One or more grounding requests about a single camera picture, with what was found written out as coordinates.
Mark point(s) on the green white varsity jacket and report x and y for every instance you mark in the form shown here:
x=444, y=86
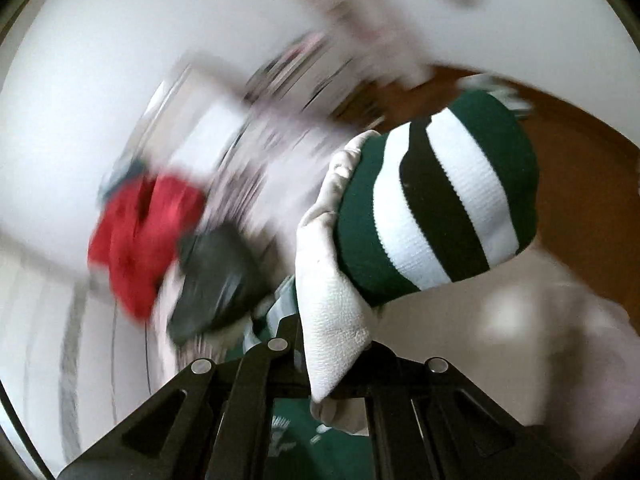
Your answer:
x=435, y=201

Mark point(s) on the black leather garment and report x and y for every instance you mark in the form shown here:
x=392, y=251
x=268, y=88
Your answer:
x=222, y=283

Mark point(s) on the floral purple bed blanket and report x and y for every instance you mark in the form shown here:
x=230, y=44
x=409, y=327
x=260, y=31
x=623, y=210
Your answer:
x=264, y=184

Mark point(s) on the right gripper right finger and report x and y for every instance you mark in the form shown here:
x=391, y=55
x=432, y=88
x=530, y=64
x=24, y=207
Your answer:
x=429, y=421

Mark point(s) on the pink floral curtain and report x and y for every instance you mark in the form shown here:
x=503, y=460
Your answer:
x=384, y=41

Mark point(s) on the red quilted comforter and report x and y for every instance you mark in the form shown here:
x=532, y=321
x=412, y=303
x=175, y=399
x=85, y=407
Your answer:
x=137, y=236

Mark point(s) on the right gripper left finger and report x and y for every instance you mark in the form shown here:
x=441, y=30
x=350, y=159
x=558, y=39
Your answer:
x=209, y=422

